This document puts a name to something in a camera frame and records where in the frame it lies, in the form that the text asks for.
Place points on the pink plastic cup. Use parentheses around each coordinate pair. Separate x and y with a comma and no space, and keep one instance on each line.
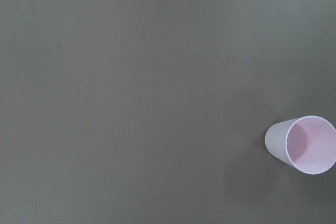
(307,143)

